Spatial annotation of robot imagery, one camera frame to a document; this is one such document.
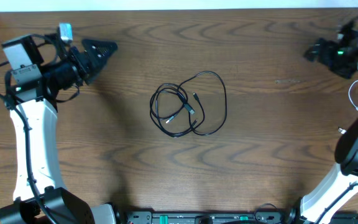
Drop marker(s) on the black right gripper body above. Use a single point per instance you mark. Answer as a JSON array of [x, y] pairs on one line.
[[335, 57]]

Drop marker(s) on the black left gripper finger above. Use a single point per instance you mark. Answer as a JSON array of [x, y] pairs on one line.
[[99, 49], [97, 63]]

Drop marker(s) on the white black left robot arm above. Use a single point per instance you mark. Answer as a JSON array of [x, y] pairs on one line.
[[32, 88]]

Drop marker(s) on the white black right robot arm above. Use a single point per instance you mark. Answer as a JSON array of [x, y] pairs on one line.
[[341, 182]]

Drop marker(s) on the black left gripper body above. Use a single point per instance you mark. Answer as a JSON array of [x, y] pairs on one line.
[[78, 65]]

